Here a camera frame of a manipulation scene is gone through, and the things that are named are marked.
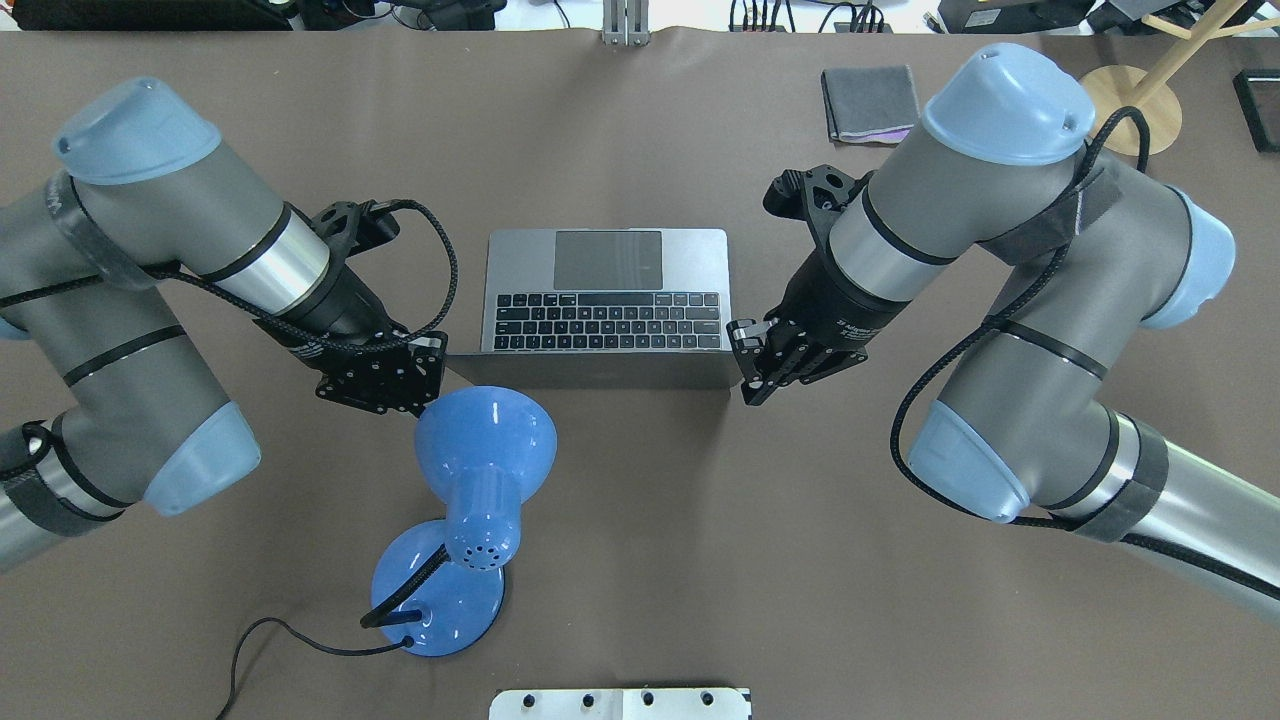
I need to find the wooden mug tree stand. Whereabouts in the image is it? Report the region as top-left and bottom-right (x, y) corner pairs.
(1080, 1), (1279, 154)

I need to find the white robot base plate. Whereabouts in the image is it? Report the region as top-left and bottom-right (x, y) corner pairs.
(488, 687), (754, 719)

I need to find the black lamp power cable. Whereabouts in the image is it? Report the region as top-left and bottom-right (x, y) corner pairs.
(215, 618), (415, 720)

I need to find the black box at table edge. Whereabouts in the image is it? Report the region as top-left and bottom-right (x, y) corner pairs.
(1233, 69), (1279, 152)

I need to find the blue desk lamp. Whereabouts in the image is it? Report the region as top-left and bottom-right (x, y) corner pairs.
(361, 386), (557, 657)

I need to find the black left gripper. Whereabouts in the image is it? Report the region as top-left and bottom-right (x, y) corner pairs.
(315, 332), (448, 416)

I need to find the aluminium frame post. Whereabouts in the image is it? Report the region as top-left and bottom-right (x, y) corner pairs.
(600, 0), (652, 47)

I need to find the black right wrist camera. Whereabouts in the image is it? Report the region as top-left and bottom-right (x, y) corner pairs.
(762, 165), (874, 245)

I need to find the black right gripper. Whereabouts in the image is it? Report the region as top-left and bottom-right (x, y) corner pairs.
(727, 319), (868, 406)

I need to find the folded grey cloth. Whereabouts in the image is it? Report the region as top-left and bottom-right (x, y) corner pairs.
(820, 65), (919, 145)

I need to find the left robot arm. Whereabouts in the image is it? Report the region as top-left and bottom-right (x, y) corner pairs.
(3, 77), (448, 571)

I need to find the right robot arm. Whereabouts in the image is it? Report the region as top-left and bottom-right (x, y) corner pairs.
(726, 44), (1279, 623)

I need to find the grey laptop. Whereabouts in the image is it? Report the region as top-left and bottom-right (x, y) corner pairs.
(447, 228), (742, 389)

